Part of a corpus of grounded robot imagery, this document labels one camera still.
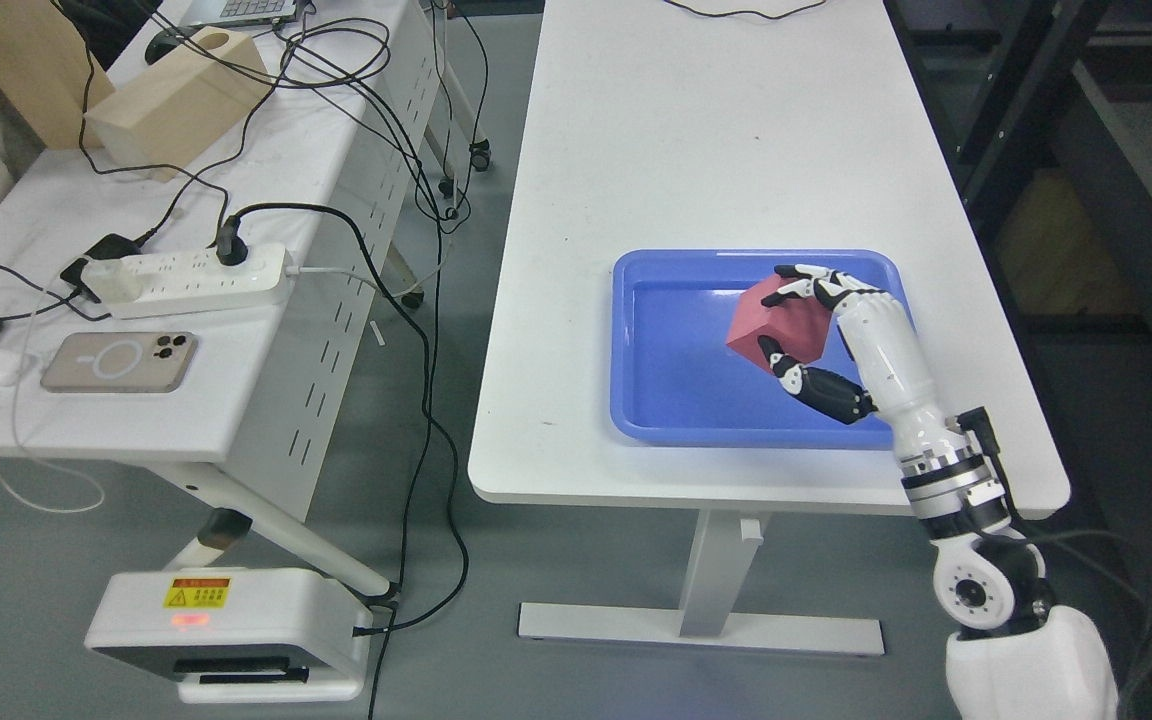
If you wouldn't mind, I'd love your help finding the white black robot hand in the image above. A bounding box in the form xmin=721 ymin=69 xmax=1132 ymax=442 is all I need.
xmin=758 ymin=264 xmax=969 ymax=477

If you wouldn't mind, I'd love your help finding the pink cube block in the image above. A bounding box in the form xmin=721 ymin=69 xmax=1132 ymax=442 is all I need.
xmin=726 ymin=274 xmax=833 ymax=374

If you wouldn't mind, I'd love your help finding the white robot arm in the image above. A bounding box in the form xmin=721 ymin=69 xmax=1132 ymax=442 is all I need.
xmin=890 ymin=404 xmax=1119 ymax=719

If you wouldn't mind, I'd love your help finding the blue plastic tray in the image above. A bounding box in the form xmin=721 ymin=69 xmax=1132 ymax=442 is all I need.
xmin=611 ymin=249 xmax=905 ymax=450

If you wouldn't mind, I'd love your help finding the black metal shelf rack right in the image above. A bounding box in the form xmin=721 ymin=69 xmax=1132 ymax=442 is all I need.
xmin=886 ymin=0 xmax=1152 ymax=401

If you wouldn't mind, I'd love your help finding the white table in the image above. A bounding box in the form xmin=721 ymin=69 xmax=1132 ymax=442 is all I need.
xmin=467 ymin=0 xmax=1073 ymax=658

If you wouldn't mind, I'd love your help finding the white side desk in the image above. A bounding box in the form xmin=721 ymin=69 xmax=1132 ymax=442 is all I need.
xmin=0 ymin=1 xmax=452 ymax=596

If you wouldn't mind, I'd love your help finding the white floor device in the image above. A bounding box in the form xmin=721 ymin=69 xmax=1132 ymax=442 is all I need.
xmin=84 ymin=568 xmax=372 ymax=705

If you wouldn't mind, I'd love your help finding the white power strip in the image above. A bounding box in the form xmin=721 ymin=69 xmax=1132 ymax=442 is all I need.
xmin=83 ymin=243 xmax=291 ymax=319

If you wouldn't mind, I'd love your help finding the wooden box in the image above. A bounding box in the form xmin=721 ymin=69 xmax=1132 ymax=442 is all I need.
xmin=84 ymin=26 xmax=268 ymax=182

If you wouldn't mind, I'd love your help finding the black charger adapter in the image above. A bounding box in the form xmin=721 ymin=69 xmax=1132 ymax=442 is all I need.
xmin=59 ymin=233 xmax=143 ymax=304

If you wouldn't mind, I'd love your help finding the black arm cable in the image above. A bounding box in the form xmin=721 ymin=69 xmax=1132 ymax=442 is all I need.
xmin=956 ymin=406 xmax=1152 ymax=720

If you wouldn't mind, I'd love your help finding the black power cable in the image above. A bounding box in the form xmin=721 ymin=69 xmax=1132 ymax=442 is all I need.
xmin=214 ymin=202 xmax=472 ymax=720

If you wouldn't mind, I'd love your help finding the beige smartphone with ring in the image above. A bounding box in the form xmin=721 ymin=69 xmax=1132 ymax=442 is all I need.
xmin=41 ymin=331 xmax=198 ymax=395

